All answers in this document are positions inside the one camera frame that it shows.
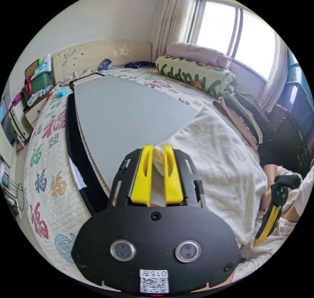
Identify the grey flat folding board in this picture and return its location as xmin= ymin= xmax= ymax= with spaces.
xmin=65 ymin=72 xmax=204 ymax=216

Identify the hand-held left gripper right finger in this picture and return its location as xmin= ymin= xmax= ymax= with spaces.
xmin=163 ymin=144 xmax=183 ymax=207

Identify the window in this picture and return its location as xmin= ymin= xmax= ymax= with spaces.
xmin=187 ymin=0 xmax=279 ymax=80

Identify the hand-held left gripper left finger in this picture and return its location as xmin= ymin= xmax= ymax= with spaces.
xmin=130 ymin=144 xmax=154 ymax=207

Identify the blue plastic storage bin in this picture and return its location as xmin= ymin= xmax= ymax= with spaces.
xmin=278 ymin=81 xmax=314 ymax=137

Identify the pink pillow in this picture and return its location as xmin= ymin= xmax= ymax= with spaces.
xmin=166 ymin=42 xmax=233 ymax=71

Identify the person's body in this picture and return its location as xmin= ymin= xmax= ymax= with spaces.
xmin=232 ymin=164 xmax=314 ymax=283

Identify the pile of clothes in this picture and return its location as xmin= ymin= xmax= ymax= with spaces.
xmin=213 ymin=91 xmax=276 ymax=153

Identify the white long sleeve shirt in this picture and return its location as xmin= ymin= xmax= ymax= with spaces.
xmin=151 ymin=106 xmax=269 ymax=245

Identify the bed with printed quilt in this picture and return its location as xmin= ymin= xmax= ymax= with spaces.
xmin=23 ymin=39 xmax=270 ymax=270

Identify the pink floral curtain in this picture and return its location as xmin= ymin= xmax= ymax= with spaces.
xmin=151 ymin=0 xmax=197 ymax=63
xmin=256 ymin=32 xmax=289 ymax=114

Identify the teal plastic storage bin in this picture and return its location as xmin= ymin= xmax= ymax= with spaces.
xmin=286 ymin=47 xmax=303 ymax=83

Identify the person's right forearm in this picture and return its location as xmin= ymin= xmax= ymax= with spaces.
xmin=294 ymin=165 xmax=314 ymax=223

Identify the blue and white pouch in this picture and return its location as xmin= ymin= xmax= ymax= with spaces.
xmin=97 ymin=58 xmax=112 ymax=72

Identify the dark blue patterned cloth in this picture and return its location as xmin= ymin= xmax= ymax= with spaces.
xmin=124 ymin=60 xmax=156 ymax=70

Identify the bedside cabinet with green box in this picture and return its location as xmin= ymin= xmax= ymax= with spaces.
xmin=22 ymin=54 xmax=72 ymax=130

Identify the person's left hand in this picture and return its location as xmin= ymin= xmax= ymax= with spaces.
xmin=218 ymin=273 xmax=234 ymax=288

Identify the cream rolled blanket, green print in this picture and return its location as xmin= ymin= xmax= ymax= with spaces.
xmin=155 ymin=55 xmax=238 ymax=99

